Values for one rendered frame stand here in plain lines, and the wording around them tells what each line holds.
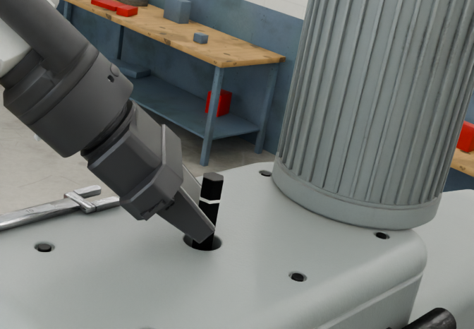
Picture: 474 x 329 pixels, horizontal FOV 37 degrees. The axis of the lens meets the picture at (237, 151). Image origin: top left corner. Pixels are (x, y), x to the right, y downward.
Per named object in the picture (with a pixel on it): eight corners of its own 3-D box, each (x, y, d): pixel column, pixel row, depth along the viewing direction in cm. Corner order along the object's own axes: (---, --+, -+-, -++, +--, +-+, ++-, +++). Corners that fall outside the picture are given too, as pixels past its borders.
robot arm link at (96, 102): (123, 181, 72) (33, 100, 68) (194, 119, 70) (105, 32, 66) (117, 248, 61) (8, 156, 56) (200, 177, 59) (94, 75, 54)
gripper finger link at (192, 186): (216, 196, 70) (172, 154, 67) (192, 217, 70) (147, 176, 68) (215, 189, 71) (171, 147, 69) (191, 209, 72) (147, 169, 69)
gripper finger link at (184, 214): (194, 243, 66) (147, 201, 63) (220, 222, 65) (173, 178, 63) (195, 253, 64) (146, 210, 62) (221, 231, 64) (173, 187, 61)
